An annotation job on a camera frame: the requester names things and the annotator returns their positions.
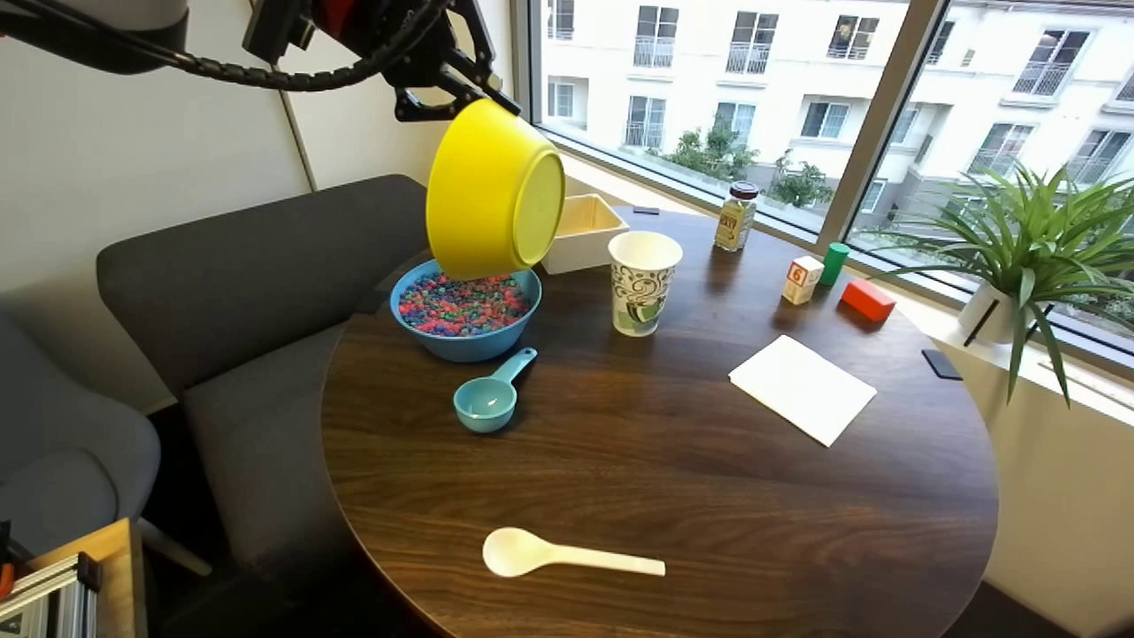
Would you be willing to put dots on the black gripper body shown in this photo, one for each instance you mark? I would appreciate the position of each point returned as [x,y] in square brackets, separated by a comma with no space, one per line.
[402,36]

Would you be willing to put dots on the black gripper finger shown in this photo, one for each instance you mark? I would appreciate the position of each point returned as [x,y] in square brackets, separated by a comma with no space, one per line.
[480,54]
[427,94]

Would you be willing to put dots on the yellow plastic bowl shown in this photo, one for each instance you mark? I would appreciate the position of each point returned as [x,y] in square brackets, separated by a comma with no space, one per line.
[480,189]

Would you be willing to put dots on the colourful beads in blue bowl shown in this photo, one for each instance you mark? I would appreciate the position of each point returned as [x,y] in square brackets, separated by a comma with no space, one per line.
[461,307]

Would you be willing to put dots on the blue plastic bowl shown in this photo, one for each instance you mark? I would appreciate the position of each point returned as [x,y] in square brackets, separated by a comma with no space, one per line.
[467,346]

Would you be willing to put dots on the white wooden box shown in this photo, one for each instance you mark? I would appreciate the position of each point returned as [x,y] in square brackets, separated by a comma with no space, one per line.
[585,248]

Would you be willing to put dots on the dark grey sofa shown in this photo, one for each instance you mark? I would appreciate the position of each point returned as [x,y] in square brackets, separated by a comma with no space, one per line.
[237,294]

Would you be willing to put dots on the patterned paper cup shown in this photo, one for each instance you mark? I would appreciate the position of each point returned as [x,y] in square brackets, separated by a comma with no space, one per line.
[642,287]

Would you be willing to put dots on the labelled glass jar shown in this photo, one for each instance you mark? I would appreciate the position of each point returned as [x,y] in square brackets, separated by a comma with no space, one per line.
[734,219]

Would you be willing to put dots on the blue measuring scoop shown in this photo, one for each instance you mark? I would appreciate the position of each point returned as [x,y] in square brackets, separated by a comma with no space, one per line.
[485,406]

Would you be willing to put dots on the small yellow box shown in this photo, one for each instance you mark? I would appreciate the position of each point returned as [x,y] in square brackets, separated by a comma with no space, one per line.
[804,282]

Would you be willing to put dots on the green block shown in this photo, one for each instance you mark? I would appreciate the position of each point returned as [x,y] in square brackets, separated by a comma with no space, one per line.
[836,268]

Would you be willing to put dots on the round dark wooden table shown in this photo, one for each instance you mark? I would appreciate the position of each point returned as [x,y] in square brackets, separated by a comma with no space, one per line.
[660,484]

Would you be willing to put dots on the red block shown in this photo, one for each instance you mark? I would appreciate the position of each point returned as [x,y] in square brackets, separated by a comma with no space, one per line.
[866,302]

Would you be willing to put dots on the white plastic spoon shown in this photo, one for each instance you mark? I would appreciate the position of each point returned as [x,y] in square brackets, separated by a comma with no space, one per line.
[520,550]

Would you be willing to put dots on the white paper napkin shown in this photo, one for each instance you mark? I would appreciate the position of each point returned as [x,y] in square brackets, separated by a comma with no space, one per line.
[804,392]

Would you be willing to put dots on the grey office chair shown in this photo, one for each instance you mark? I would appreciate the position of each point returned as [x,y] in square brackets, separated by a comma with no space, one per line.
[60,438]

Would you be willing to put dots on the black table edge pad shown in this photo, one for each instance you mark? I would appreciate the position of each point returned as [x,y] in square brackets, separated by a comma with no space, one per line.
[941,361]

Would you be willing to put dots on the white plant pot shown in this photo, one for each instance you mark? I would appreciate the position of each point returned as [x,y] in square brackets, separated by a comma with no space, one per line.
[982,316]

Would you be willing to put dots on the light wooden side desk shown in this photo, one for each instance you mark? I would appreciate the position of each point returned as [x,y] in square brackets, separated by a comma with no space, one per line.
[120,577]

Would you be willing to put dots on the green spiky plant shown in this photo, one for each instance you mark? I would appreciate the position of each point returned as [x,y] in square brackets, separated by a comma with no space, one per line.
[1039,232]

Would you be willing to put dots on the grey window frame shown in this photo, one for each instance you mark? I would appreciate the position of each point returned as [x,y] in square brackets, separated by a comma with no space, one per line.
[883,119]

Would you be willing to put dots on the aluminium profile frame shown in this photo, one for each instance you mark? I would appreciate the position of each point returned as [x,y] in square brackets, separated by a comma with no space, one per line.
[42,595]

